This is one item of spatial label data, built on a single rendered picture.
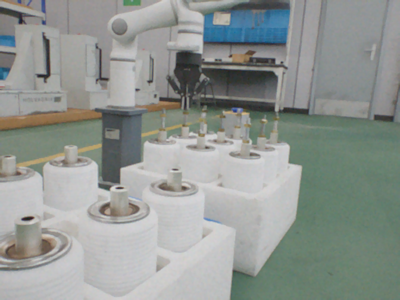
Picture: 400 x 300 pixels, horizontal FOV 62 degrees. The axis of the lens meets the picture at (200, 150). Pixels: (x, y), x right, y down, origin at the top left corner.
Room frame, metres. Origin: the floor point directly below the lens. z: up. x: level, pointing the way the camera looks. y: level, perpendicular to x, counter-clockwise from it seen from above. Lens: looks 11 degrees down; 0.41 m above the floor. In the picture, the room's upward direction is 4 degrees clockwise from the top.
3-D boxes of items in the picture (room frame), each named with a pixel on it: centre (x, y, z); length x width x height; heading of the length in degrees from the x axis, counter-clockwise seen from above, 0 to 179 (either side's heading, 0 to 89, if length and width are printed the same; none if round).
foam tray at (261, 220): (0.93, -0.06, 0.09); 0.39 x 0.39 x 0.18; 62
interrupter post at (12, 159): (0.50, 0.30, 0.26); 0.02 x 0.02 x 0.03
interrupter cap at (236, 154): (0.77, -0.11, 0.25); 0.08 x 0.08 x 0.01
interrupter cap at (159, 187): (0.49, 0.04, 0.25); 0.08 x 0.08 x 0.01
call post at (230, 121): (1.22, -0.13, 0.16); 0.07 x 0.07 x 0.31; 62
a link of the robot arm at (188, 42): (0.96, 0.05, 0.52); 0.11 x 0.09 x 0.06; 167
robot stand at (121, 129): (1.27, 0.30, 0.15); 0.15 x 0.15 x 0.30; 71
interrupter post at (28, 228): (0.28, 0.15, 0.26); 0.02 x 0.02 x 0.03
